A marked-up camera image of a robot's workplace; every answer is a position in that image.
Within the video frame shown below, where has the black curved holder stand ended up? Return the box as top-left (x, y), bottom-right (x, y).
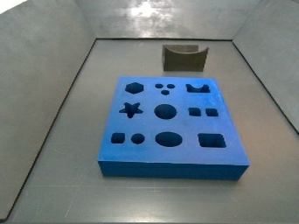
top-left (163, 45), bottom-right (209, 72)

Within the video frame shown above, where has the blue foam shape board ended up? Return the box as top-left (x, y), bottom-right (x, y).
top-left (97, 76), bottom-right (249, 180)

